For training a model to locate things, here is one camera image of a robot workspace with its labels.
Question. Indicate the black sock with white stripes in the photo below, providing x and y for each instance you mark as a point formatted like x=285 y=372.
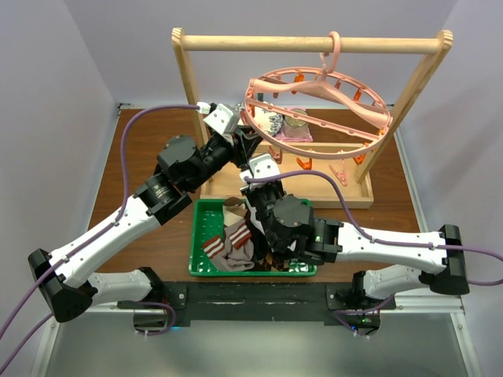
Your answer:
x=262 y=254

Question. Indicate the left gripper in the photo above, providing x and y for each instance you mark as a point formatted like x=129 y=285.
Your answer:
x=245 y=141

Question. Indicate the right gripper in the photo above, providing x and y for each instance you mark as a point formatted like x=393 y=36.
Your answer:
x=251 y=190

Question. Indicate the grey sock with red stripes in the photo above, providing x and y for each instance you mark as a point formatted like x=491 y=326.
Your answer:
x=233 y=251

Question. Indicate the pink cloth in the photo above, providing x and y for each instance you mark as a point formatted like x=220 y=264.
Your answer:
x=281 y=136

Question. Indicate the floral ceramic plate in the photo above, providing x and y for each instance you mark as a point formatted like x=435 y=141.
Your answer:
x=270 y=122

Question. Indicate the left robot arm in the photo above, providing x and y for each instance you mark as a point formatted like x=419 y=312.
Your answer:
x=68 y=279

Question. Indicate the orange clothespin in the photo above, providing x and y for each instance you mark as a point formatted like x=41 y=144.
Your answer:
x=305 y=164

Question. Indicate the wooden hanging rack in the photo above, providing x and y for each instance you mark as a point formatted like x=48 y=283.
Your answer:
x=358 y=193

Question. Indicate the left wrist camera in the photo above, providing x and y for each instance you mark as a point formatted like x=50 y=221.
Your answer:
x=220 y=118

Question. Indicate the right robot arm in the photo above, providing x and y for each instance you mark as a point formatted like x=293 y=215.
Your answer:
x=413 y=259

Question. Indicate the brown and cream sock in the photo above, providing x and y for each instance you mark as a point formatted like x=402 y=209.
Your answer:
x=233 y=209

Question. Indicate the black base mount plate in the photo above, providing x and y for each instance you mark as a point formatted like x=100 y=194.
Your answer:
x=279 y=302

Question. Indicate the green plastic tray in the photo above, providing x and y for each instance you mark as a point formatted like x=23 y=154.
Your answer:
x=208 y=222

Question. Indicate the pink round clip hanger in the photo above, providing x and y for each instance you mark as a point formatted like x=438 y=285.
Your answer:
x=321 y=97

